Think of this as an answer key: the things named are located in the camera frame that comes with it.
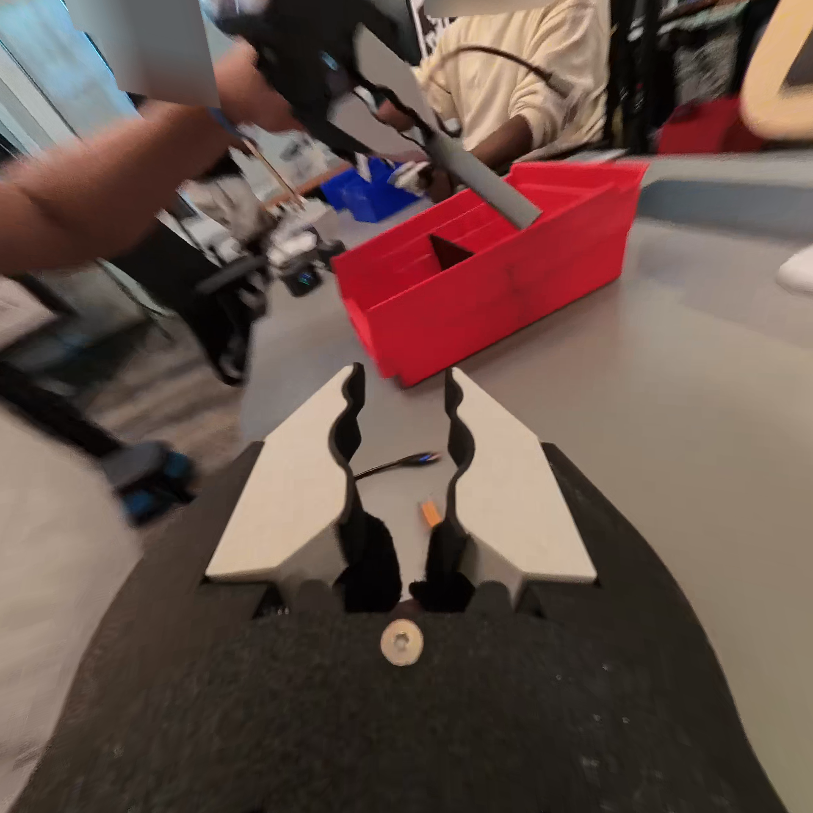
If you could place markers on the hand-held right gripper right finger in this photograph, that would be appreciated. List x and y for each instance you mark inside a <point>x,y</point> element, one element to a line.
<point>514,502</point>

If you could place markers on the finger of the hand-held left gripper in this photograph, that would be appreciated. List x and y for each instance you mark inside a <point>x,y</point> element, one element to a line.
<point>470,175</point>

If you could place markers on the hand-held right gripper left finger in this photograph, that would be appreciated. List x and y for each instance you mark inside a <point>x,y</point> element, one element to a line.
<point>286,502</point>

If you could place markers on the red plastic bin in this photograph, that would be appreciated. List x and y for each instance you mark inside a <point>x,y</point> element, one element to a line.
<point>508,298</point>

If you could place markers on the person's left forearm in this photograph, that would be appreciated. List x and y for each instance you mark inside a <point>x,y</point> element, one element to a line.
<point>114,184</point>

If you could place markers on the blue plastic bin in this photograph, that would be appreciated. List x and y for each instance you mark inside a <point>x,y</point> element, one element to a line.
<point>371,194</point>

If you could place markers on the black chair base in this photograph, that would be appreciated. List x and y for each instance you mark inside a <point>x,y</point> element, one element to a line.
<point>146,476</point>

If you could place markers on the person's pale trousers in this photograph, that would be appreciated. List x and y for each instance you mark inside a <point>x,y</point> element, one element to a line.
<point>57,571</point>

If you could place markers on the wood-framed black panel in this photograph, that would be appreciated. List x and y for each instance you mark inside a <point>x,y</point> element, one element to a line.
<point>762,82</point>

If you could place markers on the white stand base with post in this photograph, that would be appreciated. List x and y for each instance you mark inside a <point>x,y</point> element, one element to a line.
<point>799,270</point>

